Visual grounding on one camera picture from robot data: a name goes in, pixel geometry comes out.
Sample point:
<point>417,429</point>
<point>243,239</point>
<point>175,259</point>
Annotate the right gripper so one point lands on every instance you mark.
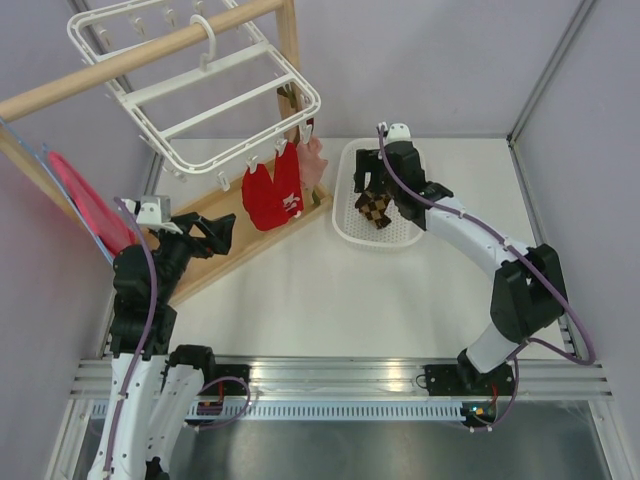
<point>368,161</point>

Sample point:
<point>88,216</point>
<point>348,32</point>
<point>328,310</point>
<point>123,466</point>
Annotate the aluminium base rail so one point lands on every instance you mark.
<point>334,378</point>

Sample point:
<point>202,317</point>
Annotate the brown sock behind post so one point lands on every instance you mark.
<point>287,101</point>

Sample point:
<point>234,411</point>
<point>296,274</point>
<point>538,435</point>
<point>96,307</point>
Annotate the red sock white print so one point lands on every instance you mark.
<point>287,183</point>

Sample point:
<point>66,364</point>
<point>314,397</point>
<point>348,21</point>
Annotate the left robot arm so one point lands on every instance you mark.
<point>152,386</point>

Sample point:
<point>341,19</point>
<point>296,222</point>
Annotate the pink sock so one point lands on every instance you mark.
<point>311,164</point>

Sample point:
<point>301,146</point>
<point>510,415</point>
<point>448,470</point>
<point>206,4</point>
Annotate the brown argyle sock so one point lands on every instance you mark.
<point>372,206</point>

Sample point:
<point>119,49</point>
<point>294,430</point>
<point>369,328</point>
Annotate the white slotted cable duct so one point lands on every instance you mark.
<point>319,411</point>

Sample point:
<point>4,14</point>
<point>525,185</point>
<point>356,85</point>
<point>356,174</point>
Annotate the plain red sock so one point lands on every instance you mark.
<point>261,201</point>

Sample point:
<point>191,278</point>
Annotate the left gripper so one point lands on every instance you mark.
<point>218,233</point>

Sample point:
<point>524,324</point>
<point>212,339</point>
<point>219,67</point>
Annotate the white clip sock hanger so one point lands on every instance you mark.
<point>195,85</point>

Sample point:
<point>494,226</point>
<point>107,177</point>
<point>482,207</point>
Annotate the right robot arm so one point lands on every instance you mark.
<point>528,291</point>

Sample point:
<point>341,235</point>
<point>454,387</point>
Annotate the wooden drying rack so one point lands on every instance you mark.
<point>99,69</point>

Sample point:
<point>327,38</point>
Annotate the pink cloth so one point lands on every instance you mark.
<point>103,222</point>

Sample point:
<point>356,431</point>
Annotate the white perforated plastic basket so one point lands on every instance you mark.
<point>351,225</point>

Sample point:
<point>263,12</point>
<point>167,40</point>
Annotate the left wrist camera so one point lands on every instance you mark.
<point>152,212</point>

